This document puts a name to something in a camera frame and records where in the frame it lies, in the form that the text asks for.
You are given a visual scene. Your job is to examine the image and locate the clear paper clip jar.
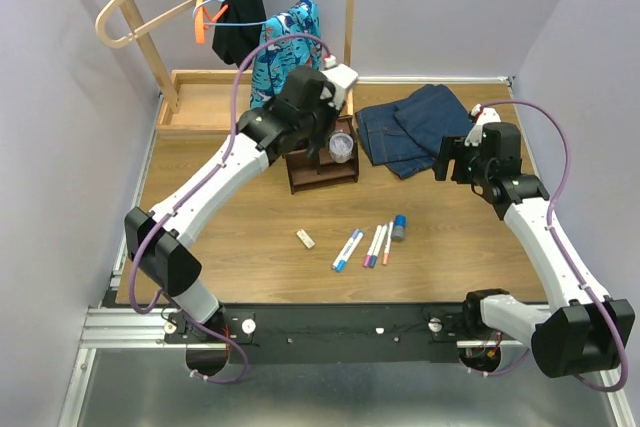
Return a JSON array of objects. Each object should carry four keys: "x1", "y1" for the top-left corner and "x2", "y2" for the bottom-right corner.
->
[{"x1": 328, "y1": 132, "x2": 355, "y2": 164}]

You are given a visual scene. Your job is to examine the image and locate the white marker teal cap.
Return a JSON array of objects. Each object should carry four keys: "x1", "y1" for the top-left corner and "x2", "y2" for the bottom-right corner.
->
[{"x1": 369, "y1": 224, "x2": 388, "y2": 268}]

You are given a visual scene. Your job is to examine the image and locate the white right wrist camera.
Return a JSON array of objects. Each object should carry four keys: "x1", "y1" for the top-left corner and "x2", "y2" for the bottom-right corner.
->
[{"x1": 464, "y1": 104, "x2": 501, "y2": 147}]

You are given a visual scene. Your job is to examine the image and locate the grey blue glue stick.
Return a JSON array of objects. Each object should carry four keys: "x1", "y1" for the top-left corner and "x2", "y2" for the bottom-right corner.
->
[{"x1": 391, "y1": 215, "x2": 407, "y2": 242}]

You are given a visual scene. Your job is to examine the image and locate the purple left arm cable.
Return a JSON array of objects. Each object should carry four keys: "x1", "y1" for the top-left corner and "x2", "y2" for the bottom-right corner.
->
[{"x1": 128, "y1": 32, "x2": 337, "y2": 384}]

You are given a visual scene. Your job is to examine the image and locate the black hanging garment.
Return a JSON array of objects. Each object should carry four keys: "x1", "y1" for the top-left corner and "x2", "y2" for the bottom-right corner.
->
[{"x1": 212, "y1": 0, "x2": 266, "y2": 66}]

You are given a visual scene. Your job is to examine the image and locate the blue patterned shorts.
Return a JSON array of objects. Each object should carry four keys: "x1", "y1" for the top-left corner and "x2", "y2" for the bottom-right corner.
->
[{"x1": 249, "y1": 0, "x2": 322, "y2": 109}]

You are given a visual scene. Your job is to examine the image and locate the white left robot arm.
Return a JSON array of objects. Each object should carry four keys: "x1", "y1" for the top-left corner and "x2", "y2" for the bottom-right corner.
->
[{"x1": 124, "y1": 64, "x2": 358, "y2": 342}]

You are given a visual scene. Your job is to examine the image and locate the wooden clothes rack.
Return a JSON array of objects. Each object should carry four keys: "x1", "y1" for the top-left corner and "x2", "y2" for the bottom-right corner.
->
[{"x1": 89, "y1": 0, "x2": 359, "y2": 134}]

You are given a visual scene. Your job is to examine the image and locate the folded blue jeans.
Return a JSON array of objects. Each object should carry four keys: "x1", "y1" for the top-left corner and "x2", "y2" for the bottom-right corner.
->
[{"x1": 356, "y1": 84, "x2": 472, "y2": 180}]

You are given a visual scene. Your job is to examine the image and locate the aluminium frame rail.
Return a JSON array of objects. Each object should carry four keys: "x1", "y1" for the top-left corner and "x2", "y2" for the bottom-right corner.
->
[{"x1": 59, "y1": 304, "x2": 635, "y2": 426}]

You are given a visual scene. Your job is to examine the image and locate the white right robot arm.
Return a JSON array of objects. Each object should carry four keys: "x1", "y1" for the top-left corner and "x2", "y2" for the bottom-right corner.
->
[{"x1": 434, "y1": 122, "x2": 635, "y2": 378}]

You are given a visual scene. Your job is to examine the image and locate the white marker salmon cap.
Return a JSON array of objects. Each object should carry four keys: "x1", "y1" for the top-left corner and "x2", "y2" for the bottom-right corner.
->
[{"x1": 382, "y1": 221, "x2": 394, "y2": 266}]

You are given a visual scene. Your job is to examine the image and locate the white marker lavender cap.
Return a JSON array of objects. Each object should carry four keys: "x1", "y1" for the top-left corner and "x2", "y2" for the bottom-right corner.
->
[{"x1": 332, "y1": 229, "x2": 360, "y2": 270}]

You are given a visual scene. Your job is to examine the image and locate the white marker blue cap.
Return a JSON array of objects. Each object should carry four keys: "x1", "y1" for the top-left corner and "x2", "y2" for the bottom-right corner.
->
[{"x1": 335, "y1": 230, "x2": 364, "y2": 272}]

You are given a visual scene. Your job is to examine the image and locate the white eraser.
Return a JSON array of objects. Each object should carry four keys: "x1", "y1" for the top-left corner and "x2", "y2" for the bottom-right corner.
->
[{"x1": 296, "y1": 229, "x2": 315, "y2": 249}]

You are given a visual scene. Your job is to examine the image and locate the white marker magenta cap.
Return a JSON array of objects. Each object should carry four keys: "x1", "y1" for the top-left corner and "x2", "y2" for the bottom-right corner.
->
[{"x1": 362, "y1": 225, "x2": 383, "y2": 268}]

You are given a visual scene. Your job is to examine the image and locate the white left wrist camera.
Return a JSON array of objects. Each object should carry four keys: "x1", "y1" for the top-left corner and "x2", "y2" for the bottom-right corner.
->
[{"x1": 321, "y1": 54, "x2": 359, "y2": 111}]

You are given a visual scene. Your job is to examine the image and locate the dark wooden desk organizer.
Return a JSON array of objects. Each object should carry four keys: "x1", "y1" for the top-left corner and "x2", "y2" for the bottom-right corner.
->
[{"x1": 284, "y1": 115, "x2": 360, "y2": 194}]

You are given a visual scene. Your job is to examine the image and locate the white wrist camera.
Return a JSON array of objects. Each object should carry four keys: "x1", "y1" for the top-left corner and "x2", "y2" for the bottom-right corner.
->
[
  {"x1": 464, "y1": 104, "x2": 501, "y2": 147},
  {"x1": 321, "y1": 54, "x2": 359, "y2": 111}
]

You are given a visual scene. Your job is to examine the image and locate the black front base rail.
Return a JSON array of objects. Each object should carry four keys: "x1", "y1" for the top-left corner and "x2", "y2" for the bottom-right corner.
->
[{"x1": 164, "y1": 302, "x2": 521, "y2": 366}]

